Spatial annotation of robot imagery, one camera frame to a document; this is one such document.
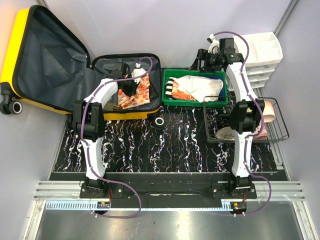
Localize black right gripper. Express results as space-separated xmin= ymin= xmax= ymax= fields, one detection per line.
xmin=188 ymin=48 xmax=222 ymax=74

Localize orange floral pattern cloth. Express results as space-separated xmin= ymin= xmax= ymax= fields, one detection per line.
xmin=117 ymin=73 xmax=150 ymax=109

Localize black white striped garment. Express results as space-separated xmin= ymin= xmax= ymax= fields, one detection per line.
xmin=164 ymin=78 xmax=175 ymax=100

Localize orange bunny pattern garment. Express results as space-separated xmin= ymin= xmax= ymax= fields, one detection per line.
xmin=171 ymin=81 xmax=195 ymax=101

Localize yellow Pikachu suitcase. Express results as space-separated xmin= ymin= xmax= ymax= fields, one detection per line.
xmin=0 ymin=5 xmax=164 ymax=130

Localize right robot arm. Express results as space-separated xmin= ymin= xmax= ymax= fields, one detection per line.
xmin=190 ymin=37 xmax=265 ymax=199

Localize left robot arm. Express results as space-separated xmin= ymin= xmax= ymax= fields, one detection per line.
xmin=72 ymin=63 xmax=149 ymax=198

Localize gold cosmetic bottle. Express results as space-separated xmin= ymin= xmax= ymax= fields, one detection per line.
xmin=103 ymin=102 xmax=123 ymax=111

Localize green plastic tray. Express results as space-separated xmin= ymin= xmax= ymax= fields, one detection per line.
xmin=162 ymin=69 xmax=228 ymax=107

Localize white drawer organizer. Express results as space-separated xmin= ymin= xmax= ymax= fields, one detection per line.
xmin=233 ymin=32 xmax=283 ymax=89

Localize speckled grey plate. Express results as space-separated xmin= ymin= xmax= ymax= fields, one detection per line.
xmin=215 ymin=126 xmax=235 ymax=141

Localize pink marbled cup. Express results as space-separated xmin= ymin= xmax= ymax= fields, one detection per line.
xmin=263 ymin=101 xmax=276 ymax=123

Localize pink skull pattern cup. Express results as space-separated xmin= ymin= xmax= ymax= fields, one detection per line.
xmin=253 ymin=123 xmax=269 ymax=141

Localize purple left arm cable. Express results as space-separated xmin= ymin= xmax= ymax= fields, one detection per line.
xmin=79 ymin=56 xmax=143 ymax=218

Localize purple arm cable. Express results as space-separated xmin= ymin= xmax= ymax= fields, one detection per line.
xmin=213 ymin=31 xmax=273 ymax=217
xmin=79 ymin=56 xmax=143 ymax=218

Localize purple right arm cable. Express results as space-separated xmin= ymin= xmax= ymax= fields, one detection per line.
xmin=213 ymin=31 xmax=273 ymax=217

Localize black wire dish rack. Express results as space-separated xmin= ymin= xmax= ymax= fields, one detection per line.
xmin=203 ymin=95 xmax=290 ymax=144

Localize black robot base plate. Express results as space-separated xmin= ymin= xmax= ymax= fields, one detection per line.
xmin=79 ymin=179 xmax=257 ymax=211

